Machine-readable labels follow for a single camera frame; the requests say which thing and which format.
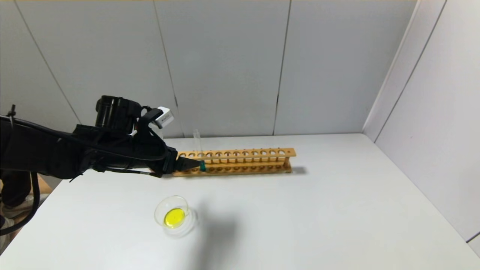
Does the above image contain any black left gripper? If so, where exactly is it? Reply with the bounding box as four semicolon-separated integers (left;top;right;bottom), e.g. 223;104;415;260
139;138;201;178

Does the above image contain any blue pigment test tube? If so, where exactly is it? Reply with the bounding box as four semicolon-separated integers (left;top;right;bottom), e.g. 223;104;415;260
193;129;207;172

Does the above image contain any wooden test tube rack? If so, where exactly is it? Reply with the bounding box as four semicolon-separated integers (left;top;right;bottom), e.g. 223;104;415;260
172;147;297;177

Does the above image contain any clear glass beaker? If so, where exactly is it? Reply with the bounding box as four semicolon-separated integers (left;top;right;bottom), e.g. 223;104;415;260
154;195;197;237

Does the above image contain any grey shoe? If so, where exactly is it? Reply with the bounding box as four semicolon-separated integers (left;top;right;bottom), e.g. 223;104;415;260
0;194;38;221

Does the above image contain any dark trouser leg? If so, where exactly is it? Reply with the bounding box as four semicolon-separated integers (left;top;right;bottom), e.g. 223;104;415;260
0;171;31;209

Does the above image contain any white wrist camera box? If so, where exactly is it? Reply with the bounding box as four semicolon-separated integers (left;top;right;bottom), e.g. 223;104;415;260
152;106;175;129

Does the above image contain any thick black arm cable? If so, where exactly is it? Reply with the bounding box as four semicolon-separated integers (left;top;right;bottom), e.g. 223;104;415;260
0;171;41;236

